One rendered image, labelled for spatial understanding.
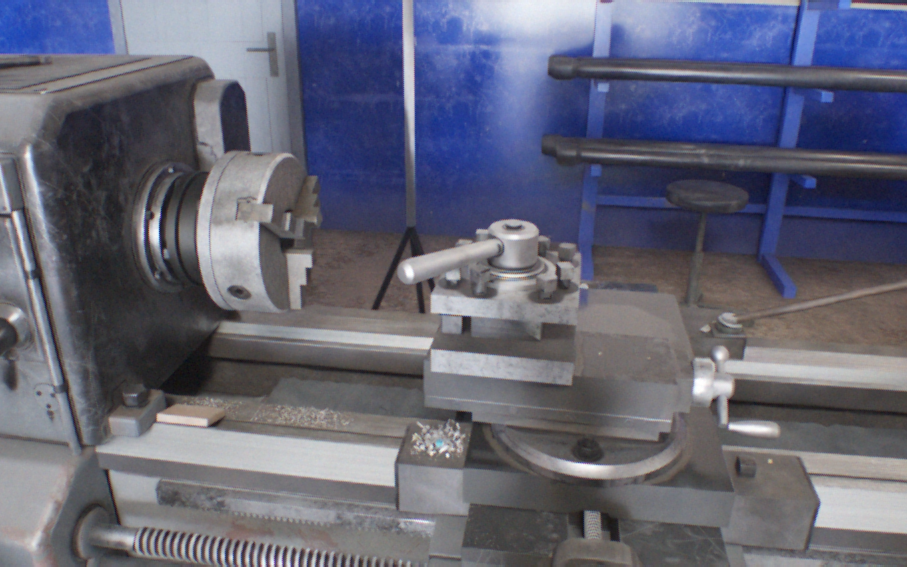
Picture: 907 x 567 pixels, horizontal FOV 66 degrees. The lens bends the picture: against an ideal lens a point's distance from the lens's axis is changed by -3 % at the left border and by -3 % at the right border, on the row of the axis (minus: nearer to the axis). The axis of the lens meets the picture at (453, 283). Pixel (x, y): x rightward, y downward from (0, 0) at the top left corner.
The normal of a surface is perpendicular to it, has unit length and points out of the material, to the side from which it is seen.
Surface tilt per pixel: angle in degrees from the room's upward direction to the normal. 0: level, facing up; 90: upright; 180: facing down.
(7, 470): 32
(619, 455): 0
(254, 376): 90
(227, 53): 90
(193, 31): 90
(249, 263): 89
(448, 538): 0
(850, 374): 49
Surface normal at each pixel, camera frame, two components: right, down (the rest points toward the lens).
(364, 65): -0.15, 0.40
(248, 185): -0.08, -0.47
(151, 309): 0.99, 0.07
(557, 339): 0.01, -0.91
